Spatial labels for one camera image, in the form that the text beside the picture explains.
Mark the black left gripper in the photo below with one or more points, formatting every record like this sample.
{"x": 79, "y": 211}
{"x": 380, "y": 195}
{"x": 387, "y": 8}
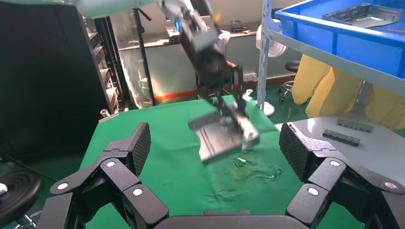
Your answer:
{"x": 212, "y": 69}

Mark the black tripod pole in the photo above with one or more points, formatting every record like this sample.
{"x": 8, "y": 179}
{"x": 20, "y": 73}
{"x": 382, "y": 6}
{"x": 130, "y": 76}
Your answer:
{"x": 143, "y": 57}

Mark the black round stool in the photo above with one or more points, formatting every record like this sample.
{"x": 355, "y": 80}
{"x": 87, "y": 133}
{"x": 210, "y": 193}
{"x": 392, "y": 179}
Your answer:
{"x": 19, "y": 192}
{"x": 292, "y": 65}

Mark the black equipment rack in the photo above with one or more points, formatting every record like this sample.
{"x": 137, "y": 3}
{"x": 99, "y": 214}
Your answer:
{"x": 107, "y": 63}

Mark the yellow mesh fabric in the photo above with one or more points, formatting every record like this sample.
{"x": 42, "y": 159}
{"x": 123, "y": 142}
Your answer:
{"x": 319, "y": 88}

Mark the white metal shelf rack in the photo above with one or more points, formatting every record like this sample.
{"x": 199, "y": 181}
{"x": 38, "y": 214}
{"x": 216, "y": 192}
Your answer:
{"x": 379, "y": 158}

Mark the green table cloth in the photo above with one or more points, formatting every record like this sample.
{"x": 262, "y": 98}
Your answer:
{"x": 177, "y": 177}

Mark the black partition panel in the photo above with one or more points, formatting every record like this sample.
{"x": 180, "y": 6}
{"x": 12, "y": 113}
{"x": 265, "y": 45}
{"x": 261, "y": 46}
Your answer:
{"x": 38, "y": 79}

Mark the large blue plastic bin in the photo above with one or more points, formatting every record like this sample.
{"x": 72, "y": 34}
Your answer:
{"x": 364, "y": 50}

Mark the black desktop device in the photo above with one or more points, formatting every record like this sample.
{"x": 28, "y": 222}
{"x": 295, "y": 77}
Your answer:
{"x": 239, "y": 27}

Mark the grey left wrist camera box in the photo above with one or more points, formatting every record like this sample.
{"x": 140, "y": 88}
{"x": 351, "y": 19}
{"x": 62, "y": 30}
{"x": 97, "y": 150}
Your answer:
{"x": 193, "y": 28}

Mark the white standing fan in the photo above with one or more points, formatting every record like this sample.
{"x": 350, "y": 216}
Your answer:
{"x": 278, "y": 47}

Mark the silver sheet metal bracket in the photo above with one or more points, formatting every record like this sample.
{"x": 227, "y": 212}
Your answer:
{"x": 364, "y": 20}
{"x": 218, "y": 139}

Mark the grey metal slotted rail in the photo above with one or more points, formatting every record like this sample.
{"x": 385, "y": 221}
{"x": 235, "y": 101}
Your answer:
{"x": 354, "y": 125}
{"x": 341, "y": 137}

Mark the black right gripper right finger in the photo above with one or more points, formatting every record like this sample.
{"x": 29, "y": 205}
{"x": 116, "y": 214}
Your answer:
{"x": 329, "y": 180}

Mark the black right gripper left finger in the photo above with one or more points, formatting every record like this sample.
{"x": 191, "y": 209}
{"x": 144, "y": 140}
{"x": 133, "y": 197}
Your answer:
{"x": 126, "y": 186}

